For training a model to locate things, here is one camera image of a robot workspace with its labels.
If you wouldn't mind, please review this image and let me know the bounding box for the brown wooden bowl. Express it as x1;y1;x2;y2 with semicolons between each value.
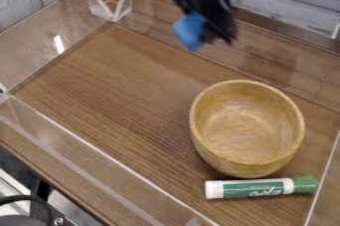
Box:
187;80;305;178

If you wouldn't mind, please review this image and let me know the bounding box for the blue rectangular block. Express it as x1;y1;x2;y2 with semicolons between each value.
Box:
171;12;205;52

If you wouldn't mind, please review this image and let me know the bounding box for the black cable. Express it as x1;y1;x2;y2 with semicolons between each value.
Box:
0;193;46;226

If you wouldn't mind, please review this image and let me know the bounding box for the clear acrylic tray wall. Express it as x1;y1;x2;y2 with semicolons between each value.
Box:
0;0;340;226

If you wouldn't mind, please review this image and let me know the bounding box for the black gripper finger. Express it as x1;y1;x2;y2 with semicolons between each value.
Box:
202;13;237;45
171;0;193;15

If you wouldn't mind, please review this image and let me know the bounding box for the green white dry-erase marker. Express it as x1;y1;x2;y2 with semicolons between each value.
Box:
203;176;318;199

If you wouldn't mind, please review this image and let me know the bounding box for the black metal table frame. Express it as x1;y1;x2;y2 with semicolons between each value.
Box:
29;179;77;226

